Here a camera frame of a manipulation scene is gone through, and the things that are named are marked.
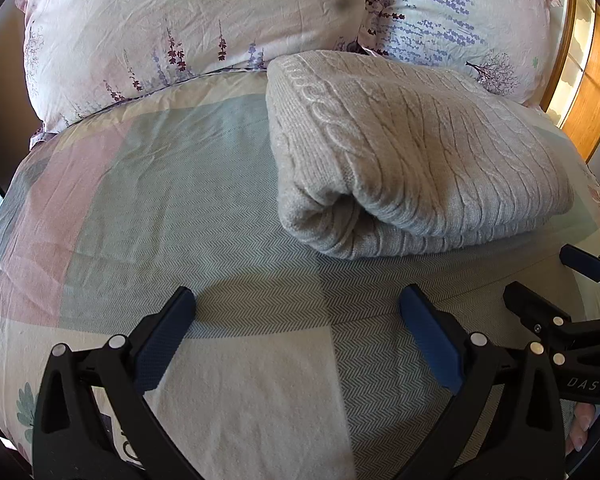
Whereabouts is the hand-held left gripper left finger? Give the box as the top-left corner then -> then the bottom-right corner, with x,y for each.
32,286 -> 202,480

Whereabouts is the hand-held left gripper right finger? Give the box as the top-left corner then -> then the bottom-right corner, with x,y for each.
398,283 -> 567,480

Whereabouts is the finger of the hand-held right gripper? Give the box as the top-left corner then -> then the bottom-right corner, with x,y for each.
503,282 -> 574,342
559,244 -> 600,282

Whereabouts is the grey cable knit sweater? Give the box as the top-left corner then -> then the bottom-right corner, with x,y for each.
265,50 -> 577,261

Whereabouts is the person's right hand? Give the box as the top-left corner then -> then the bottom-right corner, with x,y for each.
566,404 -> 600,457

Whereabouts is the plaid pastel bed blanket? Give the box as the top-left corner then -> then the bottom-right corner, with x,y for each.
0,66 -> 600,480

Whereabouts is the wooden headboard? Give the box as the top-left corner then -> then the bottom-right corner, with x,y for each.
539,0 -> 600,163

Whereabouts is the floral pillow with tree print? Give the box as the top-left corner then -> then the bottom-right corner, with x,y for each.
357,0 -> 564,109

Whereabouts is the floral pink pillow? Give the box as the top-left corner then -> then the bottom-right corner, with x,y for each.
15,0 -> 370,135

